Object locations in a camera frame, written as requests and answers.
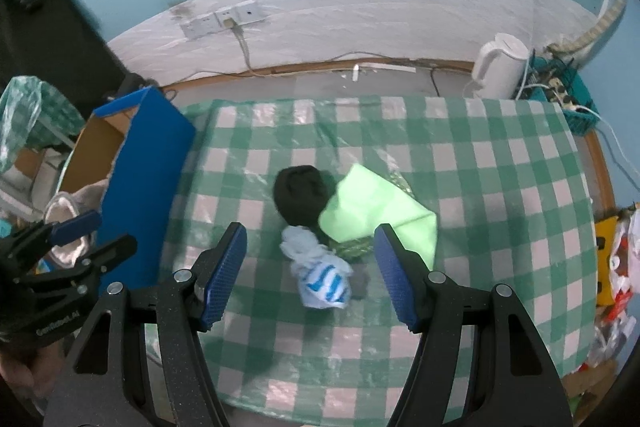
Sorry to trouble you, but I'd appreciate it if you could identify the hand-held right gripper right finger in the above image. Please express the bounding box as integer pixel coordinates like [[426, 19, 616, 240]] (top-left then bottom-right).
[[374, 223, 573, 427]]

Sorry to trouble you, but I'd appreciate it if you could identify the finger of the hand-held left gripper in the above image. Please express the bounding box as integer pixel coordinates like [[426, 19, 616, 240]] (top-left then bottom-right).
[[66, 234, 138, 280], [10, 209, 103, 260]]

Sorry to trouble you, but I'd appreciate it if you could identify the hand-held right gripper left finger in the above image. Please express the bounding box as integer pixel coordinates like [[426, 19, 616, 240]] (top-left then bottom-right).
[[42, 222, 248, 427]]

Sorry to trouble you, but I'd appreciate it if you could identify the white grey patterned sock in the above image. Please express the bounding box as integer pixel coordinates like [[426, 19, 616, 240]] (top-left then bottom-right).
[[44, 192, 96, 268]]

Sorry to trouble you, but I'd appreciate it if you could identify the light green cloth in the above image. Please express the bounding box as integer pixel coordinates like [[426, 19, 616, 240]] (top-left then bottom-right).
[[318, 163, 438, 270]]

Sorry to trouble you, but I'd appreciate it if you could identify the plastic-wrapped blue striped sock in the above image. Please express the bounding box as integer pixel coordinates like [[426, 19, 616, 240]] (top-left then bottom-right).
[[279, 227, 353, 310]]

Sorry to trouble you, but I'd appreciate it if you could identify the blue cardboard box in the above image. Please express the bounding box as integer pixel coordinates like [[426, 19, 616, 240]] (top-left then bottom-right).
[[60, 87, 197, 298]]

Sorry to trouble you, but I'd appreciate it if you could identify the black sock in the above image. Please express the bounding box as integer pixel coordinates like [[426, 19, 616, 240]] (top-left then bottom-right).
[[272, 164, 333, 238]]

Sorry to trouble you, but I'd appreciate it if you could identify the person's left hand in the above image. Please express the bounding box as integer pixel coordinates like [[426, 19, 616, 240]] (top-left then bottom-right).
[[0, 342, 51, 408]]

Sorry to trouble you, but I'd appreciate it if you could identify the green checked plastic sheet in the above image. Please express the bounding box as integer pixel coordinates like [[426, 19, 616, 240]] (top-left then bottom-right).
[[0, 76, 87, 175]]

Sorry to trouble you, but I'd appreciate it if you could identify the green checked tablecloth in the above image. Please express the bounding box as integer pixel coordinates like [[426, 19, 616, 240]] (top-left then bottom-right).
[[157, 96, 598, 423]]

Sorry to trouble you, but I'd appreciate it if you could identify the black hanging garment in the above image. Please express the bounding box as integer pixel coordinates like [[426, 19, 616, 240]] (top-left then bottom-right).
[[0, 0, 133, 102]]

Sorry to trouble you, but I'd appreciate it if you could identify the yellow bag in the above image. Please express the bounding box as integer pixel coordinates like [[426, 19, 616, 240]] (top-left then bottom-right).
[[594, 217, 618, 308]]

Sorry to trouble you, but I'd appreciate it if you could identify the white plastic strip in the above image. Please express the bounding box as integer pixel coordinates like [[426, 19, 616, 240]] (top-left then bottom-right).
[[350, 63, 417, 82]]

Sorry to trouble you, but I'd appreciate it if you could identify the pile of plastic wrappers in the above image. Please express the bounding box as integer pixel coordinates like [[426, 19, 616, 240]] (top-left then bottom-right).
[[575, 302, 640, 413]]

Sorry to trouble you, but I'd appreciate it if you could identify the white electric kettle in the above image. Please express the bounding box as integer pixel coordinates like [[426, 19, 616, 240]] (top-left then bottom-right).
[[470, 33, 531, 100]]

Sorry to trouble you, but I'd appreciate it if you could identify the white plastic bag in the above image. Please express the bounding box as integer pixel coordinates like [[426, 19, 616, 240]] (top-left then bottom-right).
[[607, 207, 640, 308]]

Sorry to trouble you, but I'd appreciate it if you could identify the teal plastic basket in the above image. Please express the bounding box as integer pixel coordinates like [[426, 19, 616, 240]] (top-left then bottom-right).
[[525, 52, 601, 138]]

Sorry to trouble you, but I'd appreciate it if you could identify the white power strip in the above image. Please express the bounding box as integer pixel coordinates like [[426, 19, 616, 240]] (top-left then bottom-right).
[[535, 77, 581, 108]]

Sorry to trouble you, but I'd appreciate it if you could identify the grey plug cable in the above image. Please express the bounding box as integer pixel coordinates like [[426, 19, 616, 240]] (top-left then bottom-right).
[[225, 18, 256, 75]]

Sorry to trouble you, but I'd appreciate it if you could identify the white power cable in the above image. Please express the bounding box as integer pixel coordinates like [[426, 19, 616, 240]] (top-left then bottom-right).
[[575, 104, 640, 188]]

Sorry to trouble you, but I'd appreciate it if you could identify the striped flexible hose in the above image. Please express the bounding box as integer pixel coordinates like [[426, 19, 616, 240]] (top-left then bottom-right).
[[545, 0, 632, 58]]

